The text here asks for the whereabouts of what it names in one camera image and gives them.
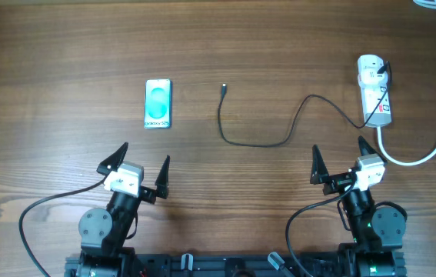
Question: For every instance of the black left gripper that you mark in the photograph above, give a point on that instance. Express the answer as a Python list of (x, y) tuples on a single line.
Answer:
[(148, 195)]

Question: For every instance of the white power strip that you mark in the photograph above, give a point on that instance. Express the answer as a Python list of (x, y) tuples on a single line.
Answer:
[(375, 100)]

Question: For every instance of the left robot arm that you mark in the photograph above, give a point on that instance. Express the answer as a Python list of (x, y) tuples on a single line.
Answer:
[(104, 231)]

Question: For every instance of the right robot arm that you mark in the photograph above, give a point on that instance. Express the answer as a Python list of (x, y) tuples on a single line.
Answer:
[(377, 228)]

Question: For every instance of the turquoise screen smartphone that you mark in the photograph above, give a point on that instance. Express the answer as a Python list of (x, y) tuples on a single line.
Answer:
[(157, 103)]

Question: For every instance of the white USB charger plug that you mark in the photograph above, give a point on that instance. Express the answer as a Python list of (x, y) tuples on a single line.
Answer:
[(372, 77)]

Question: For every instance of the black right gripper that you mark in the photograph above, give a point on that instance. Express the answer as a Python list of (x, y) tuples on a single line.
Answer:
[(321, 175)]

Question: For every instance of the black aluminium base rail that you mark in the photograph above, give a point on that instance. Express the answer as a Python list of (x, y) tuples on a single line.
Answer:
[(233, 265)]

